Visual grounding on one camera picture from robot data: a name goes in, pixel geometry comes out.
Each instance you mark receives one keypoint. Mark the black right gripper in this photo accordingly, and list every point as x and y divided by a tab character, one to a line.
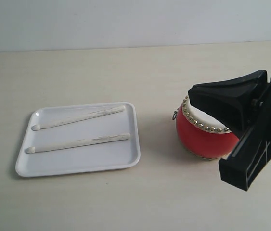
235	103

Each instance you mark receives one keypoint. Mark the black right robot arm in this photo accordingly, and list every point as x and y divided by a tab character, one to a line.
243	105

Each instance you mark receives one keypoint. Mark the small red drum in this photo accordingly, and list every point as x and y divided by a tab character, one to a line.
201	134

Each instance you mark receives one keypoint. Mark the white drumstick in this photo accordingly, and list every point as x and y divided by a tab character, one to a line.
77	143
95	114

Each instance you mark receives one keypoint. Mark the white rectangular plastic tray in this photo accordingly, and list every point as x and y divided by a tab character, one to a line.
92	158

